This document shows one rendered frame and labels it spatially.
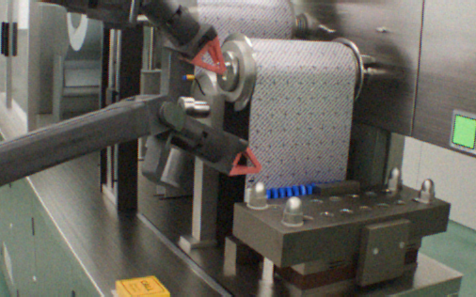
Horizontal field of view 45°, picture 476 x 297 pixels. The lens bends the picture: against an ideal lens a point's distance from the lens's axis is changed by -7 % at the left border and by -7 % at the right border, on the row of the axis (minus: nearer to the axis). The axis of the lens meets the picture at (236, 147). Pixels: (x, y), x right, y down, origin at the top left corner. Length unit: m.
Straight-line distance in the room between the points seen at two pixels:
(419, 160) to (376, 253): 3.42
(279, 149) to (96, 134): 0.39
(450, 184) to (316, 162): 3.12
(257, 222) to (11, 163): 0.43
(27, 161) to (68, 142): 0.07
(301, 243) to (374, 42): 0.51
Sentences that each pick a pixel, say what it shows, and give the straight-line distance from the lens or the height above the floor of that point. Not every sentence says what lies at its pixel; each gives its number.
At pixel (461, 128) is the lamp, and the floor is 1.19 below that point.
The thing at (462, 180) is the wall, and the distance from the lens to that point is 4.20.
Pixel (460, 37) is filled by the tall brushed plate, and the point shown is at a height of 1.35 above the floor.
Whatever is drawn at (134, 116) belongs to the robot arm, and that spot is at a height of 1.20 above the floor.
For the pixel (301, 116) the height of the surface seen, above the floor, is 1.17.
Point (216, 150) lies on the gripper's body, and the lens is 1.05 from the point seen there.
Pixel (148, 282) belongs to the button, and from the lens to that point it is 1.01.
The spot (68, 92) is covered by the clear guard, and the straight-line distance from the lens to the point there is 2.04.
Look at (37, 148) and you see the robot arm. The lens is 0.85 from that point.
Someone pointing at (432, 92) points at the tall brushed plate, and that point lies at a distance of 1.19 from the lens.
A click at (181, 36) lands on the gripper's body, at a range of 1.04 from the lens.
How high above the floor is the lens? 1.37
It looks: 13 degrees down
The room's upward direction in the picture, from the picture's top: 3 degrees clockwise
